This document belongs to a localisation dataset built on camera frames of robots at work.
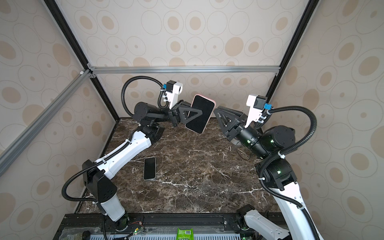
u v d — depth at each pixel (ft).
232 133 1.36
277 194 1.22
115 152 1.55
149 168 3.04
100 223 2.44
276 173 1.26
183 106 1.62
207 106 1.52
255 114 1.32
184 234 2.29
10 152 1.70
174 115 1.59
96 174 1.43
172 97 1.57
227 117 1.41
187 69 2.98
